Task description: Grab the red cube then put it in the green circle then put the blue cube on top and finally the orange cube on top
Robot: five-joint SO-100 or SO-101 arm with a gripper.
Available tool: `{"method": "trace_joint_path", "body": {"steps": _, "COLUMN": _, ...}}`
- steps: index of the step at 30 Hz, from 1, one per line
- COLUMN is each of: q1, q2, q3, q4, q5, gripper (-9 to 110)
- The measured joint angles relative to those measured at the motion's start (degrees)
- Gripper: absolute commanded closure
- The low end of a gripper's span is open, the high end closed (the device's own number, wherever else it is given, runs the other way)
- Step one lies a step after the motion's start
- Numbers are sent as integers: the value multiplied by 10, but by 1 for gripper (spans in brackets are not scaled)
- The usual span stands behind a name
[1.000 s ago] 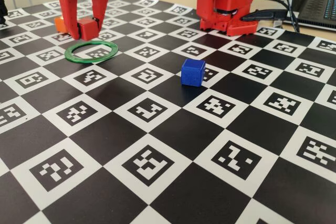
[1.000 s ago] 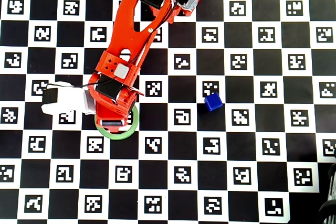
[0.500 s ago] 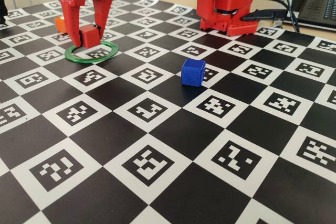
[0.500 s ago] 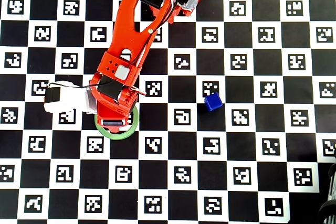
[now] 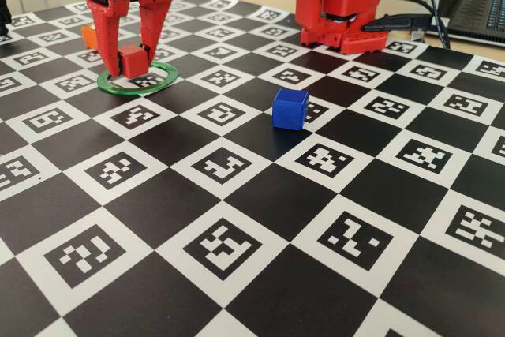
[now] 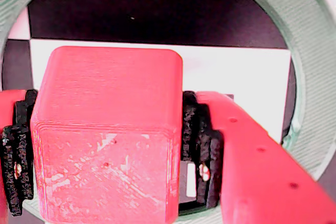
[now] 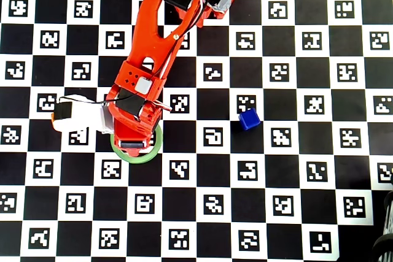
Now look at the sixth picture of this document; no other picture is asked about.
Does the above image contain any red cube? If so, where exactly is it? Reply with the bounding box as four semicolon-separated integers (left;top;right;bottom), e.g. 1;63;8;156
30;46;184;224

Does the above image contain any black white marker board mat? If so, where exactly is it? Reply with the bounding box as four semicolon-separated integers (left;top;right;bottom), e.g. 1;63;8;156
0;0;336;209

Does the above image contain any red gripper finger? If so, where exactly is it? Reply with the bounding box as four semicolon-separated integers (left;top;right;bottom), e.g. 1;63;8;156
181;90;336;224
0;89;39;224

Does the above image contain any green flat ring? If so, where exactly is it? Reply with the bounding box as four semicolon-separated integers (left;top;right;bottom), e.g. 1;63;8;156
0;0;336;224

